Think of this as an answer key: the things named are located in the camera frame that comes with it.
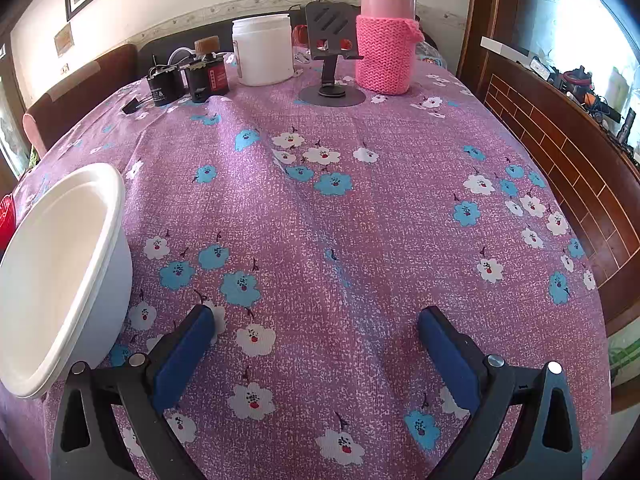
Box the dark sofa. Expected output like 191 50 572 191
137 10 441 81

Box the clear plastic bag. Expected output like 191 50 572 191
415 40 441 68

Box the white paper bowl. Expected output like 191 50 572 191
0 167 123 396
0 162 133 400

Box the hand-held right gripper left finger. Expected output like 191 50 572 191
50 304 217 480

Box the pink knitted bottle sleeve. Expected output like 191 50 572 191
356 14 425 96

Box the small wall plaque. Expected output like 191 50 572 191
54 25 75 58

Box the black jar with wooden lid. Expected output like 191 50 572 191
181 36 231 104

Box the wooden brick-pattern panel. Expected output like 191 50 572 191
472 35 640 336

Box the purple floral tablecloth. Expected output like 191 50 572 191
0 50 613 480

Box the clutter on window sill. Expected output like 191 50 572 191
530 55 640 161

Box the brown chair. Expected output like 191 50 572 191
22 44 138 161

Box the black phone stand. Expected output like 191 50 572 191
299 1 368 108

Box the red glass plate gold rim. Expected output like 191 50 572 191
0 194 17 252

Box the white plastic jar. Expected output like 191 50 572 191
231 14 295 87

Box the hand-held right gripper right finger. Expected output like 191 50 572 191
417 305 583 480

